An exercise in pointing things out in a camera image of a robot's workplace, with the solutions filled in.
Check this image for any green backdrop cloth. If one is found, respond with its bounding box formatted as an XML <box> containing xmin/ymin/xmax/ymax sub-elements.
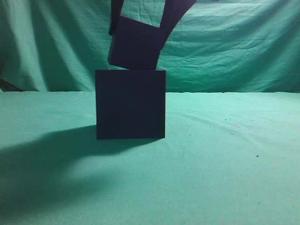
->
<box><xmin>0</xmin><ymin>0</ymin><xmax>300</xmax><ymax>92</ymax></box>

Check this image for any purple cube block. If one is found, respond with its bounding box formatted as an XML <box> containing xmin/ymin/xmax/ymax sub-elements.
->
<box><xmin>108</xmin><ymin>16</ymin><xmax>164</xmax><ymax>70</ymax></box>

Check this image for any dark purple groove box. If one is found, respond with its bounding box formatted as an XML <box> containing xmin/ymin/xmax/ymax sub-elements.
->
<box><xmin>95</xmin><ymin>69</ymin><xmax>166</xmax><ymax>140</ymax></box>

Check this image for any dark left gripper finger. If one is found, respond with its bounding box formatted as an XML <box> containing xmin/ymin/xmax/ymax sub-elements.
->
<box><xmin>109</xmin><ymin>0</ymin><xmax>123</xmax><ymax>35</ymax></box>

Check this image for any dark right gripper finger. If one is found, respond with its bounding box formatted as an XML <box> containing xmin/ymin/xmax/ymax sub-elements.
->
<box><xmin>154</xmin><ymin>0</ymin><xmax>196</xmax><ymax>70</ymax></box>

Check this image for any green table cloth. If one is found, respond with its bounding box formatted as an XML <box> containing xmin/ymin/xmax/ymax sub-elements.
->
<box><xmin>0</xmin><ymin>92</ymin><xmax>300</xmax><ymax>225</ymax></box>

